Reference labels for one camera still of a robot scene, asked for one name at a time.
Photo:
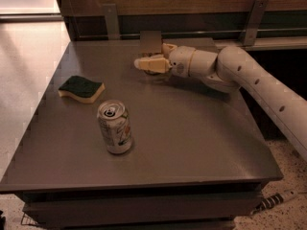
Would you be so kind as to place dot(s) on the grey drawer cabinet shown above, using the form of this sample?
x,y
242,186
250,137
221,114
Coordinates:
x,y
197,154

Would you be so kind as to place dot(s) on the right metal bracket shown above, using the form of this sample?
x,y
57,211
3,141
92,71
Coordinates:
x,y
249,33

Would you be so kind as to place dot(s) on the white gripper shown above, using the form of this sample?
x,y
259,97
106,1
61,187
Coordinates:
x,y
179,61

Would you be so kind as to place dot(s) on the left metal bracket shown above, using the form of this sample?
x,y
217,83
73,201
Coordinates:
x,y
112,22

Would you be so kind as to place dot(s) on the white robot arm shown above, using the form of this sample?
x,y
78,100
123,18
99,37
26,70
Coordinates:
x,y
233,68

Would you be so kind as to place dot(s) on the white green soda can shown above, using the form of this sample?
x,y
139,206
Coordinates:
x,y
114,122

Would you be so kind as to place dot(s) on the orange soda can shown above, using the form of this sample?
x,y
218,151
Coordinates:
x,y
152,73

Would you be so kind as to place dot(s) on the green yellow sponge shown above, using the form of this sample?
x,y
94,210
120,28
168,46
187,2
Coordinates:
x,y
81,89

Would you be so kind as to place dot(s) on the metal bracket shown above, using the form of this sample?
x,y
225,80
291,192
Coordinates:
x,y
249,33
112,22

